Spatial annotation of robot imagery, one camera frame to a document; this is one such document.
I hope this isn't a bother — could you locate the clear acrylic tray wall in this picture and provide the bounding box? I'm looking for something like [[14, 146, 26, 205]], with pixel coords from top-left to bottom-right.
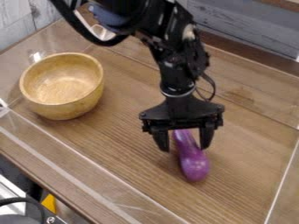
[[0, 99, 188, 224]]

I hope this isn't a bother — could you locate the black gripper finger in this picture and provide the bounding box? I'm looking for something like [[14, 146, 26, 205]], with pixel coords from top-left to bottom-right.
[[200, 126, 214, 150], [152, 129, 169, 152]]

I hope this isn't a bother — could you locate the yellow black device bottom left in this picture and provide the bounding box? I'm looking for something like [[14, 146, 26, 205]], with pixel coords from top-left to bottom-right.
[[24, 193, 69, 224]]

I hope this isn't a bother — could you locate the black cable bottom left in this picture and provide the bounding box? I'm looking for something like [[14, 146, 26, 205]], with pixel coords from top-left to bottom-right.
[[0, 197, 42, 224]]

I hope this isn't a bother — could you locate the brown wooden bowl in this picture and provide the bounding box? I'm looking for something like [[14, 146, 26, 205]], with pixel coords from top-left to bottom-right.
[[18, 52, 104, 120]]

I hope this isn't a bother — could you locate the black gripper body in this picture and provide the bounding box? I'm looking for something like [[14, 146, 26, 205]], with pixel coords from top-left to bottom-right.
[[138, 94, 224, 133]]

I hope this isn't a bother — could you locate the purple toy eggplant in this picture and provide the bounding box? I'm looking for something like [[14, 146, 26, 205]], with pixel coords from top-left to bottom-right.
[[172, 129, 210, 182]]

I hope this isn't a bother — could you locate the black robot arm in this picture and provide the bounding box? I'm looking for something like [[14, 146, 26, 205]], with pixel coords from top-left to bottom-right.
[[49, 0, 224, 151]]

